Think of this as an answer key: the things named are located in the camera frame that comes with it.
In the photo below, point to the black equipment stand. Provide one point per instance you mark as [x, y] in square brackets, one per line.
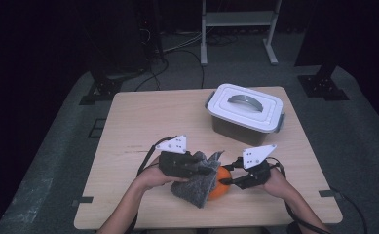
[151, 32]

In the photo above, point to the grey cloth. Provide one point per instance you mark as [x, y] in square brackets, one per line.
[197, 191]

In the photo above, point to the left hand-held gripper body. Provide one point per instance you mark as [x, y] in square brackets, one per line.
[175, 164]

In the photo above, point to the black stand base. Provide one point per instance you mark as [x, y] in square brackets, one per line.
[102, 91]
[322, 86]

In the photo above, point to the white metal stand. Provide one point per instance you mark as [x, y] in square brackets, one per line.
[239, 18]

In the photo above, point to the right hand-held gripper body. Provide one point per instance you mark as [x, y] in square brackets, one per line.
[257, 172]

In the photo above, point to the clear plastic storage box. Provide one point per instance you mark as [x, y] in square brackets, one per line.
[235, 133]

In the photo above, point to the orange plush toy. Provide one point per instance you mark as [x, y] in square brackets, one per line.
[221, 190]

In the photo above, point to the person's left hand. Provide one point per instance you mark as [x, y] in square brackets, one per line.
[154, 177]

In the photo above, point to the person's right hand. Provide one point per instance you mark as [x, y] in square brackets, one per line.
[279, 183]

